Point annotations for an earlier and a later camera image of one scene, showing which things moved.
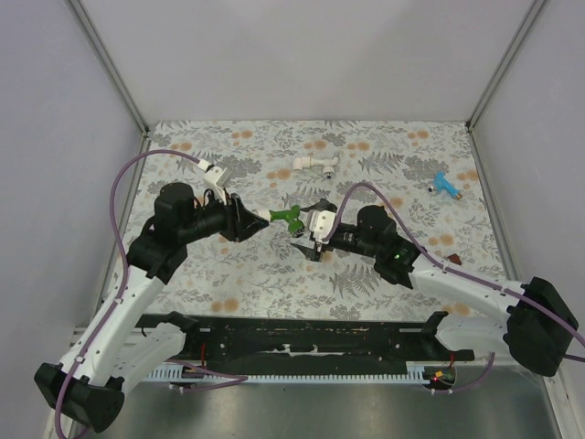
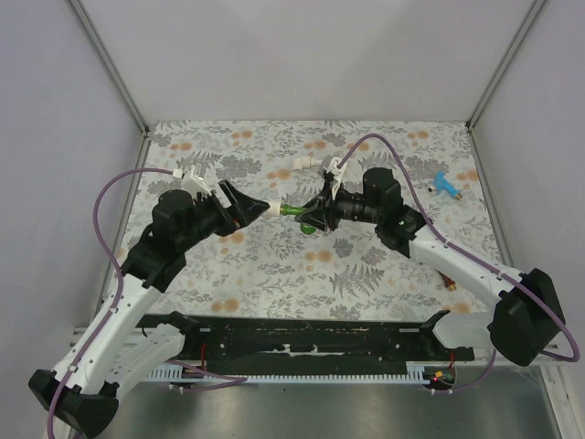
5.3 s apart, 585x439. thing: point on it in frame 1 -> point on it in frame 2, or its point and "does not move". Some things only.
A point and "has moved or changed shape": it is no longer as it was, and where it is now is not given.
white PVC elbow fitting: x=263 y=213 has moved or changed shape
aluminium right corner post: x=530 y=15 does not move
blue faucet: x=441 y=183 does not move
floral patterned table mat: x=426 y=173 does not move
